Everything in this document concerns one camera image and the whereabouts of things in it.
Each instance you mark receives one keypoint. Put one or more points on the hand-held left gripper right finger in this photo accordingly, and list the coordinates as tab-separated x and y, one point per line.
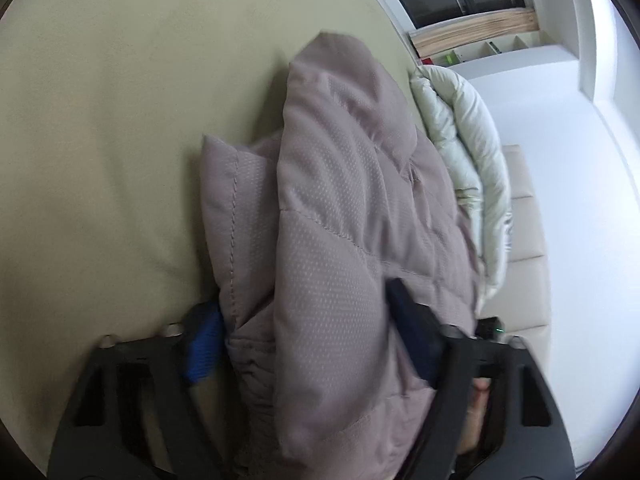
415	330

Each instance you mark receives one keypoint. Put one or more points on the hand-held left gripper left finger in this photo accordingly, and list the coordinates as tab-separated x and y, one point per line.
202	345

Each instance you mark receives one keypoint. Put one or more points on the pink hooded puffer jacket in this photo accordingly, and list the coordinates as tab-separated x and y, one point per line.
340	260

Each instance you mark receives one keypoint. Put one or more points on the person's right hand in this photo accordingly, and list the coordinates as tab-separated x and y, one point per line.
475	410

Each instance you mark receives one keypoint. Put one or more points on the beige padded headboard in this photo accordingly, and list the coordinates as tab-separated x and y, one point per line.
525	230

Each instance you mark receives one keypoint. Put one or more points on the white duvet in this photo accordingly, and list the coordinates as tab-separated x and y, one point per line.
465	125

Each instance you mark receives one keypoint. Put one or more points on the bed with yellow sheet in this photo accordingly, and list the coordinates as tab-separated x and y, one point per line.
125	110

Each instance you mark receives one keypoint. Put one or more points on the white cubby shelf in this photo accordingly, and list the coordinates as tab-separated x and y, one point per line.
500	50

